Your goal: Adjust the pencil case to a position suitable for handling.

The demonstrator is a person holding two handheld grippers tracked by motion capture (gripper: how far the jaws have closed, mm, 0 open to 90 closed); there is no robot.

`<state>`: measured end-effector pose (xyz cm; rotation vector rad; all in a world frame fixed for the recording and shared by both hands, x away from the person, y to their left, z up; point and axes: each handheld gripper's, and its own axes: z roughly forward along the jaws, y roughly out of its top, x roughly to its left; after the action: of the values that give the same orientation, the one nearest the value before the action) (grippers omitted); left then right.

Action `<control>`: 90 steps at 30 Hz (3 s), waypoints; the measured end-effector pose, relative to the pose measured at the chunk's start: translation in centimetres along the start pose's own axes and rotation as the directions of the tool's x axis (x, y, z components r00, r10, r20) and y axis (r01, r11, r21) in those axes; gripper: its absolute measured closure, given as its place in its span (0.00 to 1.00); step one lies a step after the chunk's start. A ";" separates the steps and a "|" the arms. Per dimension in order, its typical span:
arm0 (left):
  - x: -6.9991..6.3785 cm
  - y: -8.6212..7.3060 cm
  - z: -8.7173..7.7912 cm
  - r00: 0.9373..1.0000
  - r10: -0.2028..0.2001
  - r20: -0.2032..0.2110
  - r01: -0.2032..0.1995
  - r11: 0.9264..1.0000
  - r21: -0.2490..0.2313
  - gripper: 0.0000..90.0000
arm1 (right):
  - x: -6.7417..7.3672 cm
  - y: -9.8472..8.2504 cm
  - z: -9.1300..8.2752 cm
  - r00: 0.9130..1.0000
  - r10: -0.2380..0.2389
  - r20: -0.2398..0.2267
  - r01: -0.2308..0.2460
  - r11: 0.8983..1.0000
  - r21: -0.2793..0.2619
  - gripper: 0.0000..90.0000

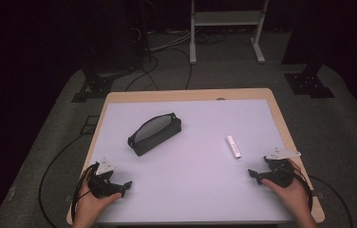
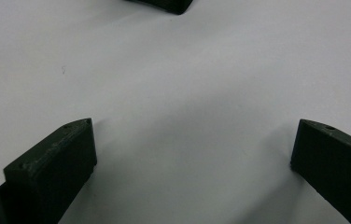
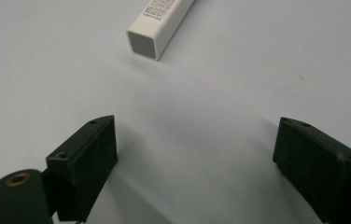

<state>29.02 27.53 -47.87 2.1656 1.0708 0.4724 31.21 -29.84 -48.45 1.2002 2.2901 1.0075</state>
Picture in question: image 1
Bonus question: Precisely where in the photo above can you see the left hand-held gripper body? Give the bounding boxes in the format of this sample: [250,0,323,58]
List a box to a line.
[87,157,126,200]

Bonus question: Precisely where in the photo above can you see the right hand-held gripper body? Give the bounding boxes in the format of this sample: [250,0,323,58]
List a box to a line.
[261,146,302,188]

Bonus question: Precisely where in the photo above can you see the white tube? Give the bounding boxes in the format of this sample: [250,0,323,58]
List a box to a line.
[225,135,242,160]

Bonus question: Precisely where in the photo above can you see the black pencil case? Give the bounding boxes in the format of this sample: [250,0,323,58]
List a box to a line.
[127,112,182,158]

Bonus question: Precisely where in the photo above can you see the person's left hand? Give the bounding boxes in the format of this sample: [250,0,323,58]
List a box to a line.
[73,172,122,226]

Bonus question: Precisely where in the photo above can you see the person's right hand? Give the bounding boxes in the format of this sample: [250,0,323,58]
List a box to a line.
[260,158,313,221]

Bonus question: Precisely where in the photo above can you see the white table mat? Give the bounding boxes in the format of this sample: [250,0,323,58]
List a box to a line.
[94,99,295,224]

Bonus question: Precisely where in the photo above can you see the black stand base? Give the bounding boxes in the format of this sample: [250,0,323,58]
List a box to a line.
[281,0,336,100]
[70,61,138,104]

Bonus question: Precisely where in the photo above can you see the wooden table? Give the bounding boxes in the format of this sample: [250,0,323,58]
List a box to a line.
[66,87,326,226]

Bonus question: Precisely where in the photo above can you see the white metal stand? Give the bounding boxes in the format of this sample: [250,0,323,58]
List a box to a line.
[189,0,270,66]

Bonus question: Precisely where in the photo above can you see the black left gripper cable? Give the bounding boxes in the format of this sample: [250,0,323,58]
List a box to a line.
[70,161,101,219]

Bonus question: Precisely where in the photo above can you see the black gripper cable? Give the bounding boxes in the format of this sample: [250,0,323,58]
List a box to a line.
[289,162,314,213]
[70,161,101,219]

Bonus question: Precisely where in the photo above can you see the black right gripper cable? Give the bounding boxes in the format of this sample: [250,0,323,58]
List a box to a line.
[289,162,314,213]

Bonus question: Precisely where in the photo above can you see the black floor cable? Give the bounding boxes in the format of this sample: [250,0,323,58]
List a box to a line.
[38,132,89,228]
[309,175,355,228]

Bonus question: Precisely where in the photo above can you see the bundle of floor cables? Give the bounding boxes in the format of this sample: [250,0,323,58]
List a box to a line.
[123,27,228,92]

